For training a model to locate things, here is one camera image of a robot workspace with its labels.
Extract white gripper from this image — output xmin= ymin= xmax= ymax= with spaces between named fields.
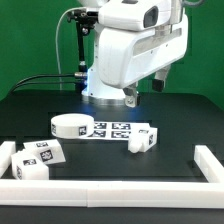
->
xmin=98 ymin=15 xmax=188 ymax=108

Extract white round stool seat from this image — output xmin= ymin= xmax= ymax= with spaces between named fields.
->
xmin=51 ymin=113 xmax=94 ymax=139

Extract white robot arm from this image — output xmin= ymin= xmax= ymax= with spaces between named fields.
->
xmin=78 ymin=0 xmax=188 ymax=107

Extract white marker tag sheet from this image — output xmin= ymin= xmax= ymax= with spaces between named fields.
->
xmin=89 ymin=121 xmax=150 ymax=140

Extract black cables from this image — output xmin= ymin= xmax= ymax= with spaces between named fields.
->
xmin=9 ymin=73 xmax=88 ymax=94

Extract grey cable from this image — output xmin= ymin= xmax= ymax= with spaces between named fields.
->
xmin=54 ymin=7 xmax=88 ymax=91

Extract white U-shaped frame fence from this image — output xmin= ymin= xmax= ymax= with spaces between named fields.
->
xmin=0 ymin=145 xmax=224 ymax=209

